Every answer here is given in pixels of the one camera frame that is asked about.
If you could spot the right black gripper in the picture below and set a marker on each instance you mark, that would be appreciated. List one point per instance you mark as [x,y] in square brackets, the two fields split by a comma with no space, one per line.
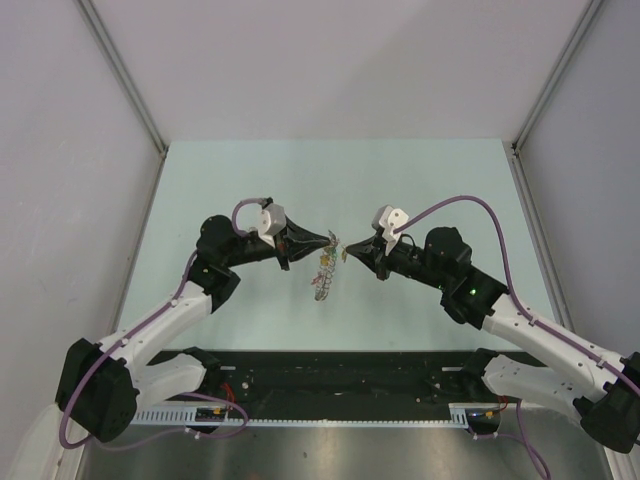
[372,252]

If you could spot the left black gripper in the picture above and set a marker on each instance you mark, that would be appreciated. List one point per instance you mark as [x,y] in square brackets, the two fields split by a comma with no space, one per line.
[295,243]

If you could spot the metal keyring disc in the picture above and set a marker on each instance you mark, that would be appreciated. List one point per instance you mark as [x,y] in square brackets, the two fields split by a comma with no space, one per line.
[327,265]

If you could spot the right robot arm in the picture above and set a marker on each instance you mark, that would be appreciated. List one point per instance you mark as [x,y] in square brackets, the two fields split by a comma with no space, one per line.
[591,385]

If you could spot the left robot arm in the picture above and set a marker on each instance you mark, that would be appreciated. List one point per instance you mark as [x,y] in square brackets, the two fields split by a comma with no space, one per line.
[104,384]

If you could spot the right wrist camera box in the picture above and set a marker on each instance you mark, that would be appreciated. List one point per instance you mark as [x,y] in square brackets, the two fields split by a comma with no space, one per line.
[387,221]

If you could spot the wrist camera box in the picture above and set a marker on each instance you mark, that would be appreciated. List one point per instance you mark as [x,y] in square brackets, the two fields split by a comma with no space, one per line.
[387,221]
[272,220]

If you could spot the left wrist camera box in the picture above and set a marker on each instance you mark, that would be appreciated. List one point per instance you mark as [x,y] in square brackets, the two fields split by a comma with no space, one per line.
[272,220]

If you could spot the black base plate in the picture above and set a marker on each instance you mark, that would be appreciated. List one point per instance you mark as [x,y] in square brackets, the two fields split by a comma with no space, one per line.
[348,385]

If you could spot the right aluminium frame post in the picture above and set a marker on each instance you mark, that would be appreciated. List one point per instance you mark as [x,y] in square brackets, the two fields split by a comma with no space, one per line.
[577,37]

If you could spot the aluminium frame post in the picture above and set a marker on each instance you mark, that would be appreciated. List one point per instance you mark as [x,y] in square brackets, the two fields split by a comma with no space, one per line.
[577,37]
[108,48]

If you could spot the grey slotted cable duct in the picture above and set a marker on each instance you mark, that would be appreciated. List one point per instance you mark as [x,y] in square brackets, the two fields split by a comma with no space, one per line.
[188,415]

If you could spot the left aluminium frame post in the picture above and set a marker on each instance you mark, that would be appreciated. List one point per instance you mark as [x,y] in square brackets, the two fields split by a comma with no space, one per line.
[108,48]

